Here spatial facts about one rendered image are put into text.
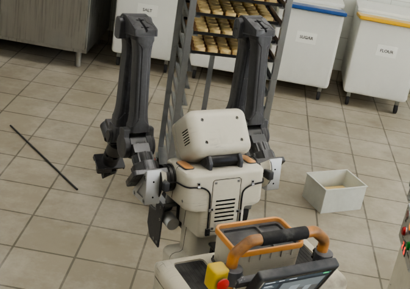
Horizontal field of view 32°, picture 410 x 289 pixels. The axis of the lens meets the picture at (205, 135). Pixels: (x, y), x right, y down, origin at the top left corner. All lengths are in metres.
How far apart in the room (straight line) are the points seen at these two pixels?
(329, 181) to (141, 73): 2.41
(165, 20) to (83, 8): 0.66
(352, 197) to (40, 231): 1.81
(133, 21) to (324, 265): 0.91
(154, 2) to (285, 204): 2.26
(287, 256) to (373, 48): 3.90
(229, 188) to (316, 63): 3.68
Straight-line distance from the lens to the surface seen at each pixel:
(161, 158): 4.16
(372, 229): 4.21
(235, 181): 2.22
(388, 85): 5.94
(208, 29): 3.55
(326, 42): 5.78
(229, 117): 2.23
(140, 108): 2.22
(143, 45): 2.18
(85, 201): 3.94
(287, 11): 3.46
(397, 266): 2.81
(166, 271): 2.06
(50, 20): 5.73
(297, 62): 5.82
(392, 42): 5.84
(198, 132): 2.17
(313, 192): 4.26
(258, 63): 2.39
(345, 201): 4.28
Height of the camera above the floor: 1.99
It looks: 24 degrees down
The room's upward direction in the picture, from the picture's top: 9 degrees clockwise
